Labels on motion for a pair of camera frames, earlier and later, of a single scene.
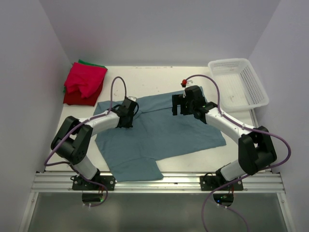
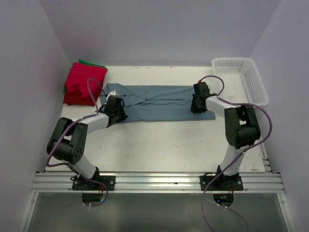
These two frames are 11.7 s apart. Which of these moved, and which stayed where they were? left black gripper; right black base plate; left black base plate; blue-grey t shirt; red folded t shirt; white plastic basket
Moved: left black gripper; blue-grey t shirt
Stayed: red folded t shirt; white plastic basket; right black base plate; left black base plate
